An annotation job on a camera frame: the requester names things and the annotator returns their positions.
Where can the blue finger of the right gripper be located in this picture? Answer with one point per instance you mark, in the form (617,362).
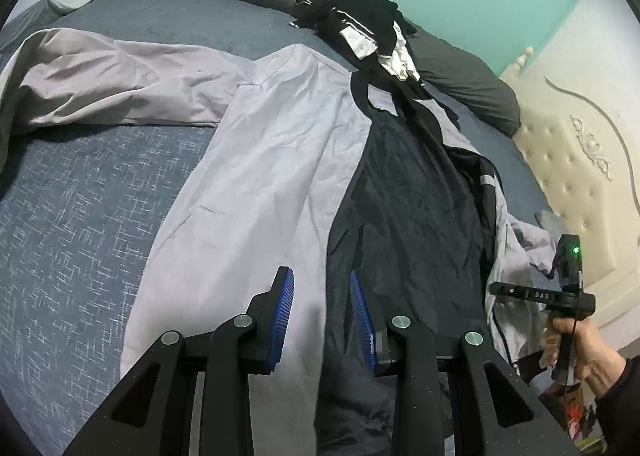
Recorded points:
(520,293)

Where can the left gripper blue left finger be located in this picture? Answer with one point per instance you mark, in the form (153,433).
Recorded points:
(203,379)

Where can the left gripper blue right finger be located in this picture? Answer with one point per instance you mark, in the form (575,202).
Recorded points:
(494,412)

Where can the grey and black jacket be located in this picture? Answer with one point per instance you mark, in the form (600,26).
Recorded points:
(313,167)

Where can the black and white clothes pile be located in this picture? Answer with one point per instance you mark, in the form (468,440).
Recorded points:
(372,35)

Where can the person's right hand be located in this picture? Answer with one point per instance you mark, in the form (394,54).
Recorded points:
(596,363)

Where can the folded grey garment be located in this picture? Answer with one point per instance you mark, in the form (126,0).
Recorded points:
(553,224)

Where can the cream tufted headboard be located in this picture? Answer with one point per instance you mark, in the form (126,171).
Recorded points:
(587,165)

